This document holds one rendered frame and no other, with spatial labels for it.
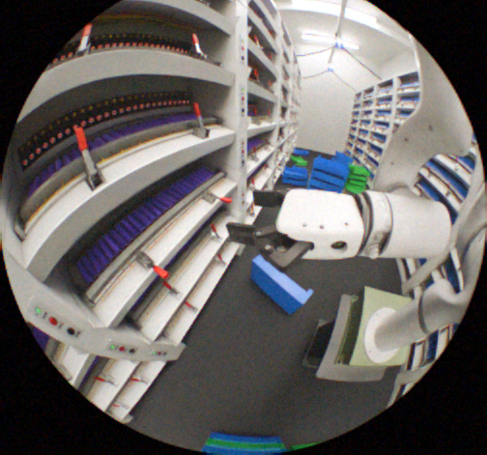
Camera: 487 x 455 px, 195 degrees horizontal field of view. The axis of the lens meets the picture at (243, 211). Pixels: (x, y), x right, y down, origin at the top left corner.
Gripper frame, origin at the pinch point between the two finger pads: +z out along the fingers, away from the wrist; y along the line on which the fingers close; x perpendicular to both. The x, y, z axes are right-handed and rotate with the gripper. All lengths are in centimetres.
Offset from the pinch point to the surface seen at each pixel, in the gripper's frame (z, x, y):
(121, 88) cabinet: 30.4, 34.0, 2.6
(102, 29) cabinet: 26, 56, -6
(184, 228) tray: 20.4, -7.7, 0.9
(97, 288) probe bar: 22.8, -3.9, -24.5
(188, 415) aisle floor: 11, -64, -66
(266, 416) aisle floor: -18, -70, -50
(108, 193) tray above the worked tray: 15.6, 9.6, -11.6
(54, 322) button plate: 16.1, 2.0, -34.7
